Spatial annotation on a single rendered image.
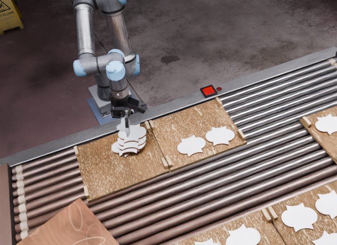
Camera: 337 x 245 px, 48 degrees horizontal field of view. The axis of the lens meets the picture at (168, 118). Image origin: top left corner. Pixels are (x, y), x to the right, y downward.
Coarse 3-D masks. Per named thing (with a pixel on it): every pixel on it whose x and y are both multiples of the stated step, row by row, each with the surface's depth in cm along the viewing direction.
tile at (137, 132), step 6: (132, 126) 195; (138, 126) 195; (120, 132) 193; (132, 132) 192; (138, 132) 192; (144, 132) 191; (120, 138) 191; (126, 138) 190; (132, 138) 189; (138, 138) 189
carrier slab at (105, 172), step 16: (144, 128) 202; (96, 144) 198; (112, 144) 197; (80, 160) 192; (96, 160) 191; (112, 160) 189; (128, 160) 188; (144, 160) 187; (160, 160) 186; (96, 176) 184; (112, 176) 182; (128, 176) 181; (144, 176) 180; (96, 192) 177; (112, 192) 177
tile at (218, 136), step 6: (210, 132) 193; (216, 132) 192; (222, 132) 192; (228, 132) 191; (210, 138) 190; (216, 138) 190; (222, 138) 189; (228, 138) 189; (216, 144) 187; (222, 144) 188; (228, 144) 186
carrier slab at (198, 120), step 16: (192, 112) 206; (208, 112) 204; (224, 112) 203; (160, 128) 200; (176, 128) 199; (192, 128) 198; (208, 128) 196; (160, 144) 193; (176, 144) 191; (208, 144) 189; (240, 144) 186; (176, 160) 184; (192, 160) 183
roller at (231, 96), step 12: (336, 60) 224; (300, 72) 220; (264, 84) 216; (228, 96) 213; (240, 96) 215; (84, 144) 201; (48, 156) 199; (60, 156) 199; (12, 168) 196; (24, 168) 196
